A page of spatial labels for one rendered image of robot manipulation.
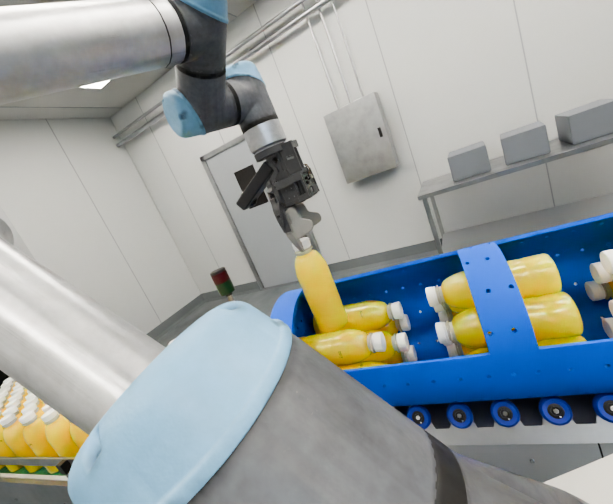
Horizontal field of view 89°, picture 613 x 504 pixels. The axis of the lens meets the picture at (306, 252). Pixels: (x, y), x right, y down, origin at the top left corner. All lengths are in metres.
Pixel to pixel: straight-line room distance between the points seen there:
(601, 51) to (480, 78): 0.89
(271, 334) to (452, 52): 3.77
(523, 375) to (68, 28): 0.72
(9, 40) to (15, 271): 0.21
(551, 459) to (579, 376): 0.19
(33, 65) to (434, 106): 3.62
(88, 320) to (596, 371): 0.64
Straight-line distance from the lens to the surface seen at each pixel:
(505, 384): 0.63
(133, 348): 0.32
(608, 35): 4.03
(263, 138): 0.62
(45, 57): 0.44
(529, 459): 0.77
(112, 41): 0.46
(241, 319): 0.16
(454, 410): 0.72
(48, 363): 0.33
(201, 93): 0.56
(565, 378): 0.64
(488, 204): 3.98
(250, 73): 0.65
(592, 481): 0.27
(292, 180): 0.61
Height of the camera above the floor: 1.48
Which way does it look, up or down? 14 degrees down
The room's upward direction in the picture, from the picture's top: 22 degrees counter-clockwise
